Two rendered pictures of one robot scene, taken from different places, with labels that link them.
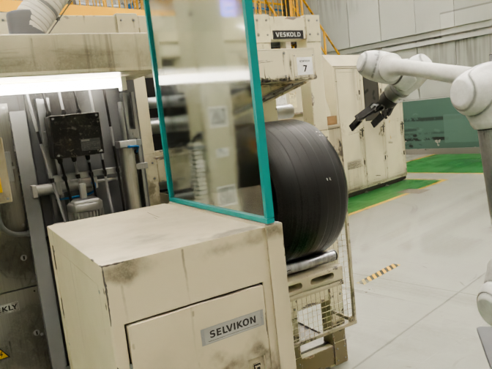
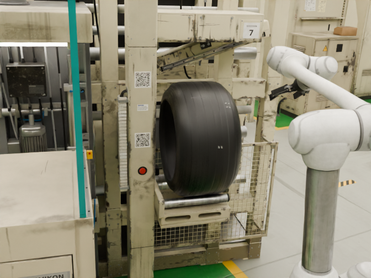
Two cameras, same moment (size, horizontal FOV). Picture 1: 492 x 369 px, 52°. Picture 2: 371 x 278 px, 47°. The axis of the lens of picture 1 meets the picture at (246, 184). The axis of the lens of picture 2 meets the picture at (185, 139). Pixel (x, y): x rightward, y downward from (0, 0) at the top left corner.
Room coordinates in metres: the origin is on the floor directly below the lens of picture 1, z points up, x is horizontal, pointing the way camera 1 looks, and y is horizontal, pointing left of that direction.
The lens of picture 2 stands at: (0.09, -0.60, 1.94)
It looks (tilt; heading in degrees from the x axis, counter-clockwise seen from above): 21 degrees down; 15
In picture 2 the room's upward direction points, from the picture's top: 2 degrees clockwise
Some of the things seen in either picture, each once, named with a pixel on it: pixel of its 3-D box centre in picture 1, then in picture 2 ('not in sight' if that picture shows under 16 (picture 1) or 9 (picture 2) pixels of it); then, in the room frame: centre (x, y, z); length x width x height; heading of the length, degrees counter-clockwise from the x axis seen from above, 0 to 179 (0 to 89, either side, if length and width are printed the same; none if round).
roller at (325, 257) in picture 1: (301, 264); (195, 200); (1.94, -0.18, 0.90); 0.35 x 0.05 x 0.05; 120
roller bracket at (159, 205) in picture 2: not in sight; (154, 191); (1.97, 0.05, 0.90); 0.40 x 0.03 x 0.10; 30
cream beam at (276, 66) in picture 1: (247, 69); (201, 25); (2.38, -0.07, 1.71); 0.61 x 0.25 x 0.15; 120
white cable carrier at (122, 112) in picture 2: not in sight; (123, 144); (1.84, 0.16, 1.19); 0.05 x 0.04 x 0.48; 30
